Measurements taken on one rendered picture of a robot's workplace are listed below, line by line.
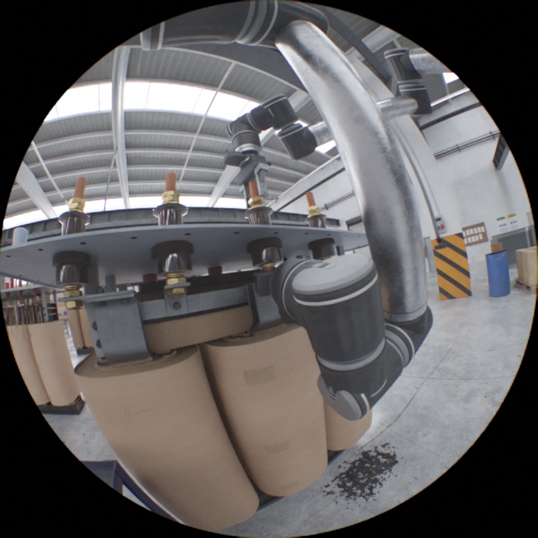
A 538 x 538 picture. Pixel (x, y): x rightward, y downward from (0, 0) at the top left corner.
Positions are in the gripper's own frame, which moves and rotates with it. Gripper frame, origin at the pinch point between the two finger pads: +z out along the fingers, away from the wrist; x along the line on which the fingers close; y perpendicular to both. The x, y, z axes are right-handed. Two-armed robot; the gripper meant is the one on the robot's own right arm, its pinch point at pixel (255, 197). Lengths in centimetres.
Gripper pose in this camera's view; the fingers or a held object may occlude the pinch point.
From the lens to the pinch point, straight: 63.2
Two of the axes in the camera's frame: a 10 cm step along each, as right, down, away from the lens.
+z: 1.7, 9.8, -0.8
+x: -5.0, 1.6, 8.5
